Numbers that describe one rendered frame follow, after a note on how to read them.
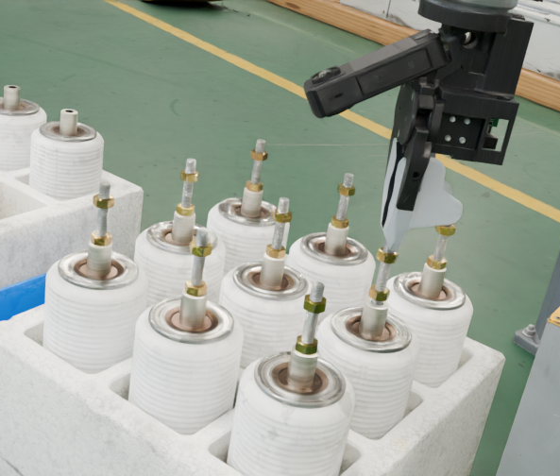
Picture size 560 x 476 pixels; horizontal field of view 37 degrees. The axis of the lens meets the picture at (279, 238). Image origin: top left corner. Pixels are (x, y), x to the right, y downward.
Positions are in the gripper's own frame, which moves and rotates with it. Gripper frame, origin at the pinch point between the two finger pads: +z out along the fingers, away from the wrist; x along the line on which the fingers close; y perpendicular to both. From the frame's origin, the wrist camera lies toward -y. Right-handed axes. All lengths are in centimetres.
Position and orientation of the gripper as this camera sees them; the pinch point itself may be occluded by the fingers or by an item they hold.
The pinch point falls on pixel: (386, 232)
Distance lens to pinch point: 74.1
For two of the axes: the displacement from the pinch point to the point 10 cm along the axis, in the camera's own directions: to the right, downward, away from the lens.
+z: -1.5, 9.0, 4.1
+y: 9.9, 1.3, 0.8
